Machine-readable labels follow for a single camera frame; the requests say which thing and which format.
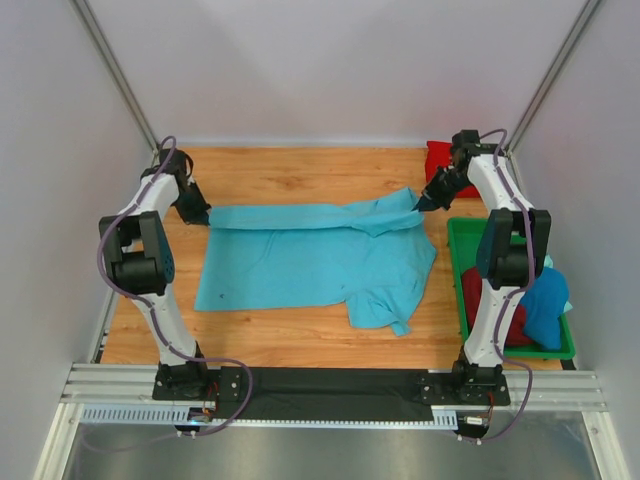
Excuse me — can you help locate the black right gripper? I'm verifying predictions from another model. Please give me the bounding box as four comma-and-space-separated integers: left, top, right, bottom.
412, 166, 472, 215

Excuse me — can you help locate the light blue t-shirt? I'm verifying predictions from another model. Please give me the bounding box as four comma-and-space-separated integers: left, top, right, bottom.
194, 188, 437, 336

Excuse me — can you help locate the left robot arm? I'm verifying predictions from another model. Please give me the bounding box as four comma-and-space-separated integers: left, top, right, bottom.
97, 148, 212, 401

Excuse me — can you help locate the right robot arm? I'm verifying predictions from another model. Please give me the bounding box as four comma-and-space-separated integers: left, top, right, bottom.
416, 143, 551, 406

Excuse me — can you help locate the green plastic bin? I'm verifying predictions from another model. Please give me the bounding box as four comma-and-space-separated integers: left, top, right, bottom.
447, 217, 576, 360

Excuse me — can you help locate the folded red t-shirt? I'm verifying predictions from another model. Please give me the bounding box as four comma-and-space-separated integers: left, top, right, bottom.
424, 140, 480, 199

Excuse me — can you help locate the dark red t-shirt in bin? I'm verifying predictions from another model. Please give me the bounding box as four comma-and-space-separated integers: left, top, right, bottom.
461, 267, 534, 348

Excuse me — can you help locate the mint green t-shirt in bin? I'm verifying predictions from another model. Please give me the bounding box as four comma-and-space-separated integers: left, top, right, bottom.
544, 254, 573, 314

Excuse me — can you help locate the blue t-shirt in bin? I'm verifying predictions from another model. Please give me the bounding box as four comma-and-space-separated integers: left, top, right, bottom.
519, 267, 569, 350

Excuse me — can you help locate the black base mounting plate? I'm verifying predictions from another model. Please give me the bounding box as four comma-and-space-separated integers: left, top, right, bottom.
152, 366, 512, 422

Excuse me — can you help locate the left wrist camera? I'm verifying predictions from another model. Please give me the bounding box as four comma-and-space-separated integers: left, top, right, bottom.
158, 148, 194, 182

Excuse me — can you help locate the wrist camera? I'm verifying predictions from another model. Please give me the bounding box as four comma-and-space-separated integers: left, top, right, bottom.
158, 148, 194, 182
450, 129, 481, 165

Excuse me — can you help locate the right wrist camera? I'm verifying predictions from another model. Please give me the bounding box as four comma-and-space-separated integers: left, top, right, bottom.
450, 129, 481, 165

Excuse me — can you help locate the slotted cable duct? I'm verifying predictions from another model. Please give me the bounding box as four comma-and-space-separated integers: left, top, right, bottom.
79, 403, 459, 429

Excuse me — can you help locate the left aluminium corner post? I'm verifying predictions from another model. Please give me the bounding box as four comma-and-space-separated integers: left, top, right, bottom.
69, 0, 159, 151

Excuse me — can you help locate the aluminium corner post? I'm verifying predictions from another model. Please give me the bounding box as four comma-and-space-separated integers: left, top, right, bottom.
69, 0, 159, 151
506, 0, 605, 154

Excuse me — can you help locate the right aluminium corner post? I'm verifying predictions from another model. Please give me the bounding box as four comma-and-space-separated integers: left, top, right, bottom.
506, 0, 605, 154

